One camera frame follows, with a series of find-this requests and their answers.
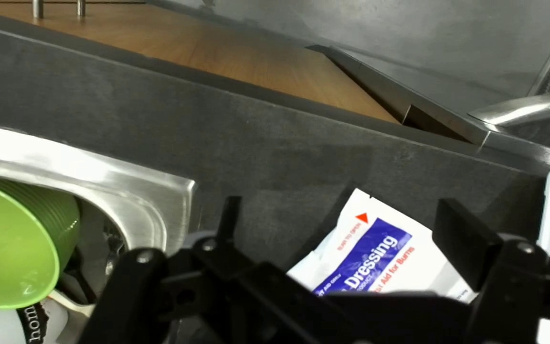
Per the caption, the wooden lower cabinet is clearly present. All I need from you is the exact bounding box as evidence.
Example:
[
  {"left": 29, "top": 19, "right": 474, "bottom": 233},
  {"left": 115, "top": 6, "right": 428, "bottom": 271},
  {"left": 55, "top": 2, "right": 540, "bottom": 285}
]
[{"left": 0, "top": 0, "right": 397, "bottom": 122}]

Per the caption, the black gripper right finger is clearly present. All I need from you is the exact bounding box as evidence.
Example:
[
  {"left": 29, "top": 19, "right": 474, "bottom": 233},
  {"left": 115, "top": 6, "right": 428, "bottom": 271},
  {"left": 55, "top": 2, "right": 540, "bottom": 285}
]
[{"left": 329, "top": 199, "right": 550, "bottom": 344}]

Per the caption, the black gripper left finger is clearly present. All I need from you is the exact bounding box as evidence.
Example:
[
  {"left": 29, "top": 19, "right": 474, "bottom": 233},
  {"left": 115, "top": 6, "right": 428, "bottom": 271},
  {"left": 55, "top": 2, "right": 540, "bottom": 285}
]
[{"left": 76, "top": 193, "right": 367, "bottom": 344}]

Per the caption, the green plastic bowl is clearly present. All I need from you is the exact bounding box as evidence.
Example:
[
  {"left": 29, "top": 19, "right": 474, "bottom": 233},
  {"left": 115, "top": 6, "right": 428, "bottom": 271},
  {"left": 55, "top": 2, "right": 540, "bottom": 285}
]
[{"left": 0, "top": 180, "right": 80, "bottom": 310}]

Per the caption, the stainless steel sink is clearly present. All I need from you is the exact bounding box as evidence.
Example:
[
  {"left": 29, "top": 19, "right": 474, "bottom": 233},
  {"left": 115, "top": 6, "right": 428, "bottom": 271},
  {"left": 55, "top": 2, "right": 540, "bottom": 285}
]
[{"left": 0, "top": 120, "right": 199, "bottom": 321}]

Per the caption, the white mug in sink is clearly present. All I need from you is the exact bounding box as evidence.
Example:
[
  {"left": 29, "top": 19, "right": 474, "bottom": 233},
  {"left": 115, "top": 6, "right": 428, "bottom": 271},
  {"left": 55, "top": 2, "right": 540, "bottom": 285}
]
[{"left": 0, "top": 291, "right": 94, "bottom": 344}]

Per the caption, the white dressing packet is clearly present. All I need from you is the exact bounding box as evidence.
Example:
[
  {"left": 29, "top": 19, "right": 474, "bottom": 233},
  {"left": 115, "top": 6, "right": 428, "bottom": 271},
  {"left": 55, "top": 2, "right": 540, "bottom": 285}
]
[{"left": 287, "top": 187, "right": 476, "bottom": 304}]

